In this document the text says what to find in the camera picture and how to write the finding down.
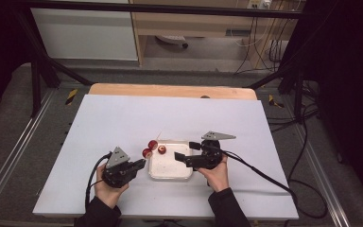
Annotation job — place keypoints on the white power strip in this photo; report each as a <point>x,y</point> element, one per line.
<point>259,3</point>

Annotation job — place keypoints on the red cored hawthorn fruit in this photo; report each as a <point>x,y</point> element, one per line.
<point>161,149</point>
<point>147,153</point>
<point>152,144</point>

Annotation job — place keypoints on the thin wooden skewer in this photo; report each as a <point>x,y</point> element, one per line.
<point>159,135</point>

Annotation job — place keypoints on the white board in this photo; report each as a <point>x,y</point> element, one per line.
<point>170,119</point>

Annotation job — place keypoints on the white cabinet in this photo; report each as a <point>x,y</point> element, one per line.
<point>82,34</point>

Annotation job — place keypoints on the person's right hand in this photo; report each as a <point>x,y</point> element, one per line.
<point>217,178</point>

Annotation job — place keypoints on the square white tray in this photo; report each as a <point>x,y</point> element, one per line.
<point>167,168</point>

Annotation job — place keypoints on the wooden table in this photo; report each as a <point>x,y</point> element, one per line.
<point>170,90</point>

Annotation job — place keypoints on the aluminium floor rail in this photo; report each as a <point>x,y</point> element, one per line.
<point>324,176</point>
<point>19,142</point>

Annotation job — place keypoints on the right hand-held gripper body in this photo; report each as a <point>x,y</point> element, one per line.
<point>209,156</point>

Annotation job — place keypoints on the black metal frame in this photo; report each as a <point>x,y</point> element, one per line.
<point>157,8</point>

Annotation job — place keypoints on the person's left hand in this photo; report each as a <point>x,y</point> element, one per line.
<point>108,194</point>

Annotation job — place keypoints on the light wooden desk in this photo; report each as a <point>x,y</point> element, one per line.
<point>195,23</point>

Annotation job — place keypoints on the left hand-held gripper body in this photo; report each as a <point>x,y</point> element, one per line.
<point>118,175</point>

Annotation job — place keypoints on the grey chair base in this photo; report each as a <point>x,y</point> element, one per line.
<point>171,39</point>

